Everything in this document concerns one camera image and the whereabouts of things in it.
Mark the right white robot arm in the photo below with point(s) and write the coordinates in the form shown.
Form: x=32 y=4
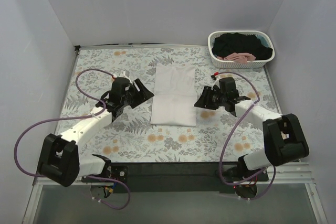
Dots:
x=283 y=137

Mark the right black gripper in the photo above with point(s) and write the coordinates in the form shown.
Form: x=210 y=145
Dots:
x=210 y=99

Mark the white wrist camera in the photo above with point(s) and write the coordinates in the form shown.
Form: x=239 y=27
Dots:
x=123 y=74
x=216 y=78

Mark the floral table mat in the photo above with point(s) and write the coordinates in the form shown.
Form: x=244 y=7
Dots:
x=131 y=137

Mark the pink garment in basket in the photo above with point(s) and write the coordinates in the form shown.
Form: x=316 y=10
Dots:
x=242 y=58

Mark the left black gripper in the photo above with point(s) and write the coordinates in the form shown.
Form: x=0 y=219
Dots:
x=135 y=93

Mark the white plastic laundry basket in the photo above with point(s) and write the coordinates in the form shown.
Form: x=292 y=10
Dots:
x=235 y=65

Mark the blue garment in basket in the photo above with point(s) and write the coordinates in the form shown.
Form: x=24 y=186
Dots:
x=263 y=41

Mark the black garment in basket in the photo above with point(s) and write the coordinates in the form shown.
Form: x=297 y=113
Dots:
x=229 y=43

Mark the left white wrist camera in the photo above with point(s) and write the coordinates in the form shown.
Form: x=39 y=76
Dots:
x=123 y=74

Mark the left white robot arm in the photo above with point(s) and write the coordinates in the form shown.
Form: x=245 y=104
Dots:
x=59 y=158

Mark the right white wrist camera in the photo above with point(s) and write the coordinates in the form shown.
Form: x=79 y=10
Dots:
x=216 y=78

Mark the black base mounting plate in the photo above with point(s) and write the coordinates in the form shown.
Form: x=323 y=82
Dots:
x=168 y=177

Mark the white t shirt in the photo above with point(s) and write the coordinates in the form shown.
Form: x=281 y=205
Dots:
x=174 y=96

